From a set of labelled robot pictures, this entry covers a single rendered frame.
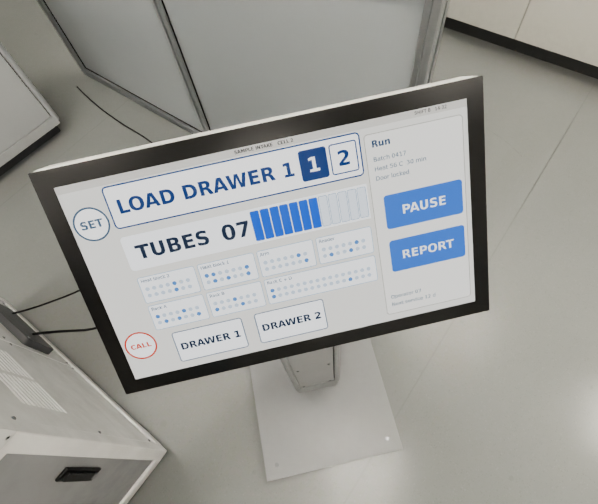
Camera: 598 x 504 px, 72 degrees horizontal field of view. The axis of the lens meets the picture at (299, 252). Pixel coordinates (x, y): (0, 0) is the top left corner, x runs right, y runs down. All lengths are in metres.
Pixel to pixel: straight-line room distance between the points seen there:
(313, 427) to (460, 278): 1.01
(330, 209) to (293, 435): 1.10
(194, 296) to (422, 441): 1.16
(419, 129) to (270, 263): 0.24
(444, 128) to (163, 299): 0.40
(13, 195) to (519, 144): 2.42
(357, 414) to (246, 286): 1.03
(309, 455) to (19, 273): 1.45
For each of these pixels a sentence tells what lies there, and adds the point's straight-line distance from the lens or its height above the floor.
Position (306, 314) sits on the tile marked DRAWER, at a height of 1.01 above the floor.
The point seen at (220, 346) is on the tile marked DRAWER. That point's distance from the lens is 0.58.
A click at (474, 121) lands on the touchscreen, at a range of 0.55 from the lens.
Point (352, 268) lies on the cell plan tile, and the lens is 0.54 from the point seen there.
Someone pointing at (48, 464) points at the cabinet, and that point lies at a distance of 1.10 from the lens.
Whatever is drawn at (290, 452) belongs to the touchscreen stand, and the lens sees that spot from 1.51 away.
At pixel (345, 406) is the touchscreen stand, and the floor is 0.04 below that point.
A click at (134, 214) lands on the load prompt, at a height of 1.15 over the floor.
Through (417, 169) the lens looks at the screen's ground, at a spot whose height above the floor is 1.13.
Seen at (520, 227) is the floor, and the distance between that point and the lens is 1.94.
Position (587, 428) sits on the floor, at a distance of 1.74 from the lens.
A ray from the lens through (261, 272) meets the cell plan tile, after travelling 0.52.
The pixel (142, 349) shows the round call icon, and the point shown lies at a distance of 0.59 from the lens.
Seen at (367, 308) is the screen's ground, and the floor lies 1.00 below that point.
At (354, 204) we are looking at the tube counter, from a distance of 0.51.
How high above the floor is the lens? 1.53
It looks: 62 degrees down
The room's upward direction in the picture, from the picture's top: 10 degrees counter-clockwise
